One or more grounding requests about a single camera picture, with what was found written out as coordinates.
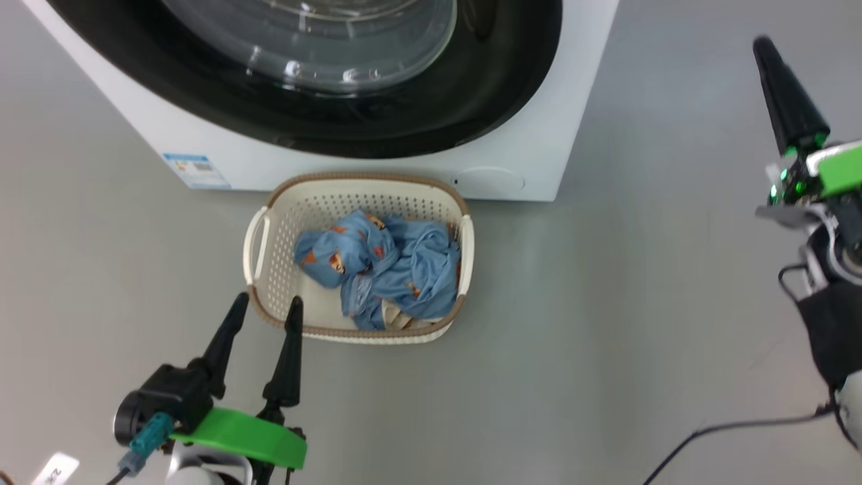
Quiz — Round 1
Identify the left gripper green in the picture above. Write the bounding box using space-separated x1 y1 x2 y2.
170 292 308 485

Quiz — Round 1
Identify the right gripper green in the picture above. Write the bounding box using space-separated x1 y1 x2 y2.
752 36 862 273

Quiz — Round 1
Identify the beige cloth garment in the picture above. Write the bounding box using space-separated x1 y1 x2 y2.
380 300 422 331

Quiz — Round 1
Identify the blue printed garment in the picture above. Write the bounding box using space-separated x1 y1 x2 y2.
294 209 462 331

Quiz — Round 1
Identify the black glass washing machine door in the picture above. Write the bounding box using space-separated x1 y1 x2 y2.
46 0 563 160

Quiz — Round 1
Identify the cream perforated laundry basket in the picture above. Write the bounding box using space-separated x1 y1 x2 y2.
243 171 475 345

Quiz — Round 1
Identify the white front-load washing machine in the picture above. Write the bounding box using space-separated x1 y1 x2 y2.
24 0 619 201

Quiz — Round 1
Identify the blue energy label sticker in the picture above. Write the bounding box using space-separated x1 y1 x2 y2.
162 154 231 190

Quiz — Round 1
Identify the white printed tag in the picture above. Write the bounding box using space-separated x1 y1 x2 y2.
30 452 81 485

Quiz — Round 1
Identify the round white filter cover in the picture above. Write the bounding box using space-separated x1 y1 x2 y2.
451 166 526 197

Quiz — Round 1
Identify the teal cable connector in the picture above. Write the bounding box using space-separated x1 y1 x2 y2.
119 412 175 476

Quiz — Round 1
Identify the black cable on floor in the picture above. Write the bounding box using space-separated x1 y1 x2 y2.
642 403 839 485

